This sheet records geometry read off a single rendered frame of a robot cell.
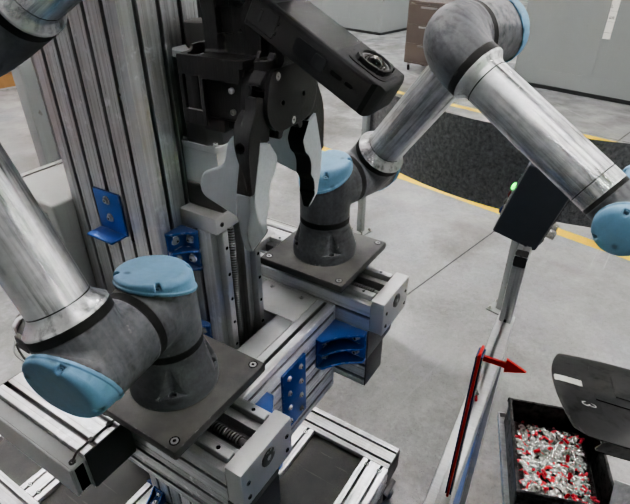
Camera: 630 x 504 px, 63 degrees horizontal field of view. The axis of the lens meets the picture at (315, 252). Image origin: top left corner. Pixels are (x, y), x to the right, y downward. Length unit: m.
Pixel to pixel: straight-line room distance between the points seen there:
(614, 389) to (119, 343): 0.62
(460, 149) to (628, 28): 4.43
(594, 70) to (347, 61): 6.68
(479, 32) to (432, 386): 1.75
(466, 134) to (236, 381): 1.92
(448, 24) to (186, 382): 0.69
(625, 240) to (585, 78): 6.27
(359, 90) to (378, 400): 2.00
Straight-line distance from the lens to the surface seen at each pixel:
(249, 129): 0.37
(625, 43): 6.88
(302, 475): 1.80
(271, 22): 0.38
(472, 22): 0.89
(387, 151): 1.15
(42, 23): 0.73
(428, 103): 1.07
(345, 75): 0.36
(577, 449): 1.19
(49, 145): 1.87
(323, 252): 1.17
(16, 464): 2.07
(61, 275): 0.70
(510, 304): 1.35
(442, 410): 2.30
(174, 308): 0.78
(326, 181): 1.10
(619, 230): 0.80
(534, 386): 2.52
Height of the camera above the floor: 1.70
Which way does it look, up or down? 32 degrees down
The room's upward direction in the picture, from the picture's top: straight up
